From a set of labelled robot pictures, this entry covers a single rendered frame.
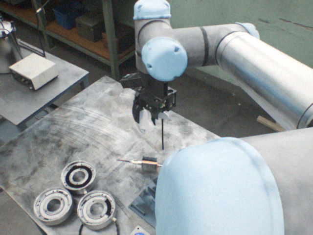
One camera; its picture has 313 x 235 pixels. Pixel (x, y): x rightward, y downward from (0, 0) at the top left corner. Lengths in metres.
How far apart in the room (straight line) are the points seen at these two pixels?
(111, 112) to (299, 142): 0.95
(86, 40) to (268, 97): 2.39
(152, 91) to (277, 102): 0.40
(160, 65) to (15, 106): 1.04
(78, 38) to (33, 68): 1.26
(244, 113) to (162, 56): 1.87
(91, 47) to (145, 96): 1.90
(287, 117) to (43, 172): 0.80
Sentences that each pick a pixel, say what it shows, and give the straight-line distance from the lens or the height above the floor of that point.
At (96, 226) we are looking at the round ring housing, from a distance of 0.82.
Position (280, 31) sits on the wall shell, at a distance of 2.05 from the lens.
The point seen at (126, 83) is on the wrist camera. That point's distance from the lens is 0.76.
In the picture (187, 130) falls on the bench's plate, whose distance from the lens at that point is 1.04.
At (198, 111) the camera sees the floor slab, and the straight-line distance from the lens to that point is 2.25.
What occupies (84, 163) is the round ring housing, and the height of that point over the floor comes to 0.83.
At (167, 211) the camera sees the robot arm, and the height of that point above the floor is 1.39.
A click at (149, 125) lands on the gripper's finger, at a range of 0.75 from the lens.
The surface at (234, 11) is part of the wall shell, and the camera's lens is 2.12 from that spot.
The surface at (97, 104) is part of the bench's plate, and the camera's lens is 1.15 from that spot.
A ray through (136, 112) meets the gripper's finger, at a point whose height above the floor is 1.06.
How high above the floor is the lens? 1.57
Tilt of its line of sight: 46 degrees down
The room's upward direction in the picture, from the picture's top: straight up
